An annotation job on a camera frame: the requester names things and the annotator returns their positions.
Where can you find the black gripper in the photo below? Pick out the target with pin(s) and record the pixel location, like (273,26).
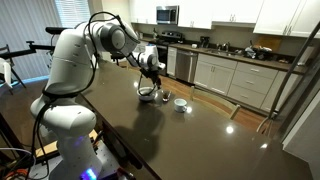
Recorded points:
(152,75)

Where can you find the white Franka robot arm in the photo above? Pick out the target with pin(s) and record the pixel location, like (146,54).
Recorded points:
(71,60)

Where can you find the white ceramic bowl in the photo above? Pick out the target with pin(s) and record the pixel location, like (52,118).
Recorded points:
(141,97)

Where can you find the white ceramic cup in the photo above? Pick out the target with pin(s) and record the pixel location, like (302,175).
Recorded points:
(180,105)

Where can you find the clear drinking glass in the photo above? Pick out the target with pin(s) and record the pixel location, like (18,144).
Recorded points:
(166,96)

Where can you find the stainless steel dishwasher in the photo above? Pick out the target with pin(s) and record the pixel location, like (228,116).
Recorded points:
(185,66)

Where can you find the dark glass bottle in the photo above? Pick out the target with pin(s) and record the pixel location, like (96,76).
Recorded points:
(154,34)

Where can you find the black stainless stove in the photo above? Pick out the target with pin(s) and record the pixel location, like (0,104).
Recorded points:
(171,36)

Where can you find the black coffee maker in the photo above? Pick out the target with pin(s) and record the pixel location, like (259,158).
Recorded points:
(204,41)

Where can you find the stainless steel microwave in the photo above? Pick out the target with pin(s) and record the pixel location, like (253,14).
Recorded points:
(166,15)

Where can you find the chrome kitchen faucet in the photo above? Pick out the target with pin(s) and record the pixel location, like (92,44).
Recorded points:
(226,46)

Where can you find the light wooden chair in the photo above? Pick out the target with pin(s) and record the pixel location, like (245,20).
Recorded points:
(261,124)
(235,111)

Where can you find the white upper kitchen cabinets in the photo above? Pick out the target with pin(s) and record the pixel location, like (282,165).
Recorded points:
(200,13)

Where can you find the white kitchen cabinets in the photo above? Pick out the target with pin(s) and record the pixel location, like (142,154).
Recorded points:
(253,83)
(200,13)

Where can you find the white lower kitchen cabinets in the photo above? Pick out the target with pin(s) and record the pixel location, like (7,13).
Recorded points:
(253,83)

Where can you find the pile of dishes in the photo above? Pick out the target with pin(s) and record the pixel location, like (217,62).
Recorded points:
(258,51)

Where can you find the wooden cutting board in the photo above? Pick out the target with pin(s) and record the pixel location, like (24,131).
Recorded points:
(271,41)

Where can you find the wooden board under robot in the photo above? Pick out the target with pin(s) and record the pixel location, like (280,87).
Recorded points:
(45,150)

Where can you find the grey metal stand pole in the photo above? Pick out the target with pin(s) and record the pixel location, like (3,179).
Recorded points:
(290,71)

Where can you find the white paper towel roll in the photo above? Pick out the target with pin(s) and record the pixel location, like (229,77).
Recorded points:
(305,55)

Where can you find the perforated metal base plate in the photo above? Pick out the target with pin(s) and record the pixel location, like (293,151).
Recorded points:
(106,163)

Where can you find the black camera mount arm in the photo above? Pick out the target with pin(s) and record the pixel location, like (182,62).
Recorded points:
(56,30)

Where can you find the white seat black frame chair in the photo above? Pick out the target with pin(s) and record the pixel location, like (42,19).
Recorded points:
(5,71)

